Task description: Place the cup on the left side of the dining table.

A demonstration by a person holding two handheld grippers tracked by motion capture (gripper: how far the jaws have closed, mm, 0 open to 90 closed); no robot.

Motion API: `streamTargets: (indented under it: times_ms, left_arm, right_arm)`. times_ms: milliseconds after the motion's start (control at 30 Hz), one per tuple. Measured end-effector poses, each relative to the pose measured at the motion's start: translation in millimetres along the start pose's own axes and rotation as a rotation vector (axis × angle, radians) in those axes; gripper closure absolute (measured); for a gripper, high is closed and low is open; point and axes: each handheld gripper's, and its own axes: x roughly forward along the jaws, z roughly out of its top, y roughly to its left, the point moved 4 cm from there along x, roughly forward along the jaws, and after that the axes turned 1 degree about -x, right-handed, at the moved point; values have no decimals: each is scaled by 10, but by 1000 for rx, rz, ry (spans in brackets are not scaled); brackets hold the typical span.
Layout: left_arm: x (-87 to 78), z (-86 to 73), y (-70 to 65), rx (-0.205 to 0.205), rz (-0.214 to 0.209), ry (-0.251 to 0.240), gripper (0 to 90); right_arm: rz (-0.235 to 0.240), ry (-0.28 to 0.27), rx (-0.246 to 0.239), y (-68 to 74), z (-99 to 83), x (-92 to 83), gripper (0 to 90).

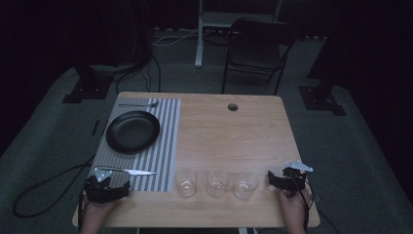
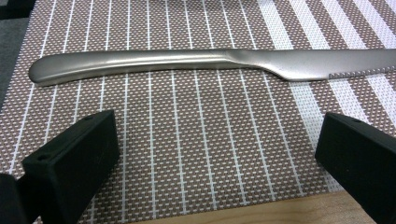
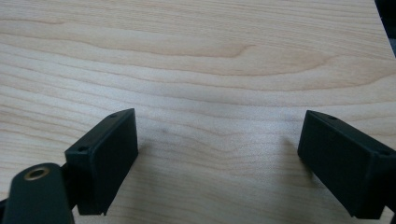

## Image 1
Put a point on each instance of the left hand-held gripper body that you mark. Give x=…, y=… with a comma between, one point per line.
x=97, y=191

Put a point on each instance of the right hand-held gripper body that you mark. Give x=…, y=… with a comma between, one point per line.
x=294, y=178

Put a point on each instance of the person's left hand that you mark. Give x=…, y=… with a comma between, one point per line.
x=101, y=208

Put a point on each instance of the person's right hand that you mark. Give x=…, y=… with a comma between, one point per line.
x=293, y=208

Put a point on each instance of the silver table knife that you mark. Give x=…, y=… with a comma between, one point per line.
x=139, y=172

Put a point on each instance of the clear drinking glass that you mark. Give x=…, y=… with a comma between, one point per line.
x=245, y=186
x=186, y=184
x=217, y=184

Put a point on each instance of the grey striped placemat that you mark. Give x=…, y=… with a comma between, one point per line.
x=162, y=152

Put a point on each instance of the black round plate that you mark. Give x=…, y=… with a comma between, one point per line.
x=133, y=131

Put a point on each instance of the white table leg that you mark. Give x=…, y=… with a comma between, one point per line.
x=243, y=231

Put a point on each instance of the small black floor strip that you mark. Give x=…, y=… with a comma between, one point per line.
x=95, y=127

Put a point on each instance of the silver fork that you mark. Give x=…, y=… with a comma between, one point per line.
x=139, y=105

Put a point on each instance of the black folding chair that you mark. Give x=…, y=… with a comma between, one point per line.
x=256, y=55

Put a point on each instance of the black stand with base plate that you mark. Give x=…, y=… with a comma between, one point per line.
x=319, y=97
x=89, y=87

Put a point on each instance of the white metal desk frame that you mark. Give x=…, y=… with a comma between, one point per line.
x=200, y=39

